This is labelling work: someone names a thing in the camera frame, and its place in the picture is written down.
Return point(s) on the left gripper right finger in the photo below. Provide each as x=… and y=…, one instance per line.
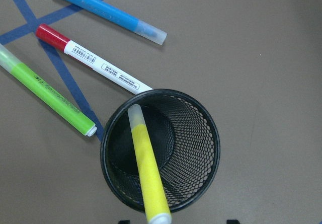
x=232, y=221

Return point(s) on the black mesh pen cup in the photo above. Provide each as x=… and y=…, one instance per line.
x=185, y=142

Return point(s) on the yellow highlighter pen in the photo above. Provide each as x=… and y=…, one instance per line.
x=154, y=199

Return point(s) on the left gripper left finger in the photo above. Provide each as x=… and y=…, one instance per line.
x=124, y=222

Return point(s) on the blue marker pen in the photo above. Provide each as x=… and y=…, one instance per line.
x=122, y=19

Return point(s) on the red capped white marker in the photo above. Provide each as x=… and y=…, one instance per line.
x=93, y=61

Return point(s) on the green marker pen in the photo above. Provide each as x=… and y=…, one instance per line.
x=44, y=91

